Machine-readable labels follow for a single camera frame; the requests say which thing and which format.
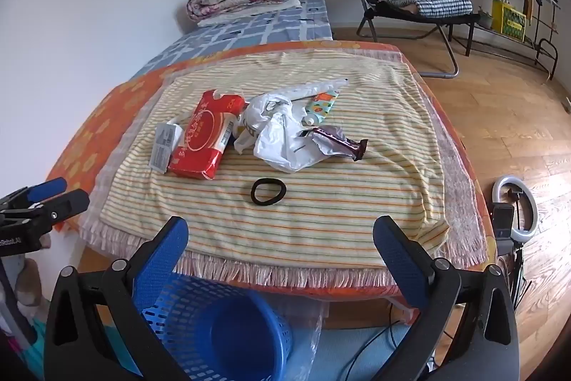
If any person's left hand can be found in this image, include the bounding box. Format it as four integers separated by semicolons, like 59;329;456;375
18;258;44;310

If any clear plastic bag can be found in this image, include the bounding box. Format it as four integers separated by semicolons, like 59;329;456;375
285;301;324;381

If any long white wrapper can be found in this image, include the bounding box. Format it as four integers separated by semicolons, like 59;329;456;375
285;77;349;101

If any white plastic bag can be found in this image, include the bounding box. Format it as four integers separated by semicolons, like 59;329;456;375
234;92;344;173

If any pink and teal clothing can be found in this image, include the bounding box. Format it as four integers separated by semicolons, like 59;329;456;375
0;310;50;381

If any red tissue packet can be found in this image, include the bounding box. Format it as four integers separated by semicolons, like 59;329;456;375
167;90;247;181

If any blue checked bed sheet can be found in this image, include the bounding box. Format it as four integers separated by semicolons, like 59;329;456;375
127;0;334;80

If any orange floral sheet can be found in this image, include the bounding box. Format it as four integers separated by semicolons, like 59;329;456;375
45;41;496;301

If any black phone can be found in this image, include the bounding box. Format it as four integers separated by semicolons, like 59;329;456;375
488;205;516;257

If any fruit print tube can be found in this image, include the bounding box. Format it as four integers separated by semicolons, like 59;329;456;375
301;91;342;127

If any black cable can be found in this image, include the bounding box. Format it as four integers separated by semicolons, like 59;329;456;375
343;301;460;381

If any small grey packet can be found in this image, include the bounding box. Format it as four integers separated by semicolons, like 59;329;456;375
149;120;183;173

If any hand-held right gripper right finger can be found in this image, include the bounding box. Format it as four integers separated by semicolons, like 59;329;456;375
372;215;520;381

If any black hair tie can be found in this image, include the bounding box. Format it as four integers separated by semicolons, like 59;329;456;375
250;178;287;205

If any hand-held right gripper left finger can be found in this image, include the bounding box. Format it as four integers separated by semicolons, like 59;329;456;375
44;216;190;381

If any light blue mat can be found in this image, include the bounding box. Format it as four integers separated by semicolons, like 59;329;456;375
290;327;433;381

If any blue plastic basket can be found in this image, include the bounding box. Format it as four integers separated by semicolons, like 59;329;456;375
134;271;295;381

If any pink fringed cloth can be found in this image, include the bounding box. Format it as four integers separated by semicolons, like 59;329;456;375
78;46;489;290

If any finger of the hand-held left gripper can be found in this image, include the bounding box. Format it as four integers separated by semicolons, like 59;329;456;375
0;177;69;212
9;189;91;235

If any ring light on stand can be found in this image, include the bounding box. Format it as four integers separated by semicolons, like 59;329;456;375
487;175;539;310

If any blue checked cloth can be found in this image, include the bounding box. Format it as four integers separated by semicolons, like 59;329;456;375
413;0;474;16

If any yellow plastic crate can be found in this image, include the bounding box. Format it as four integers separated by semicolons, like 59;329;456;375
491;0;528;42

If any dark chocolate bar wrapper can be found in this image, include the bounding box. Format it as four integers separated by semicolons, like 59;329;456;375
298;124;369;162

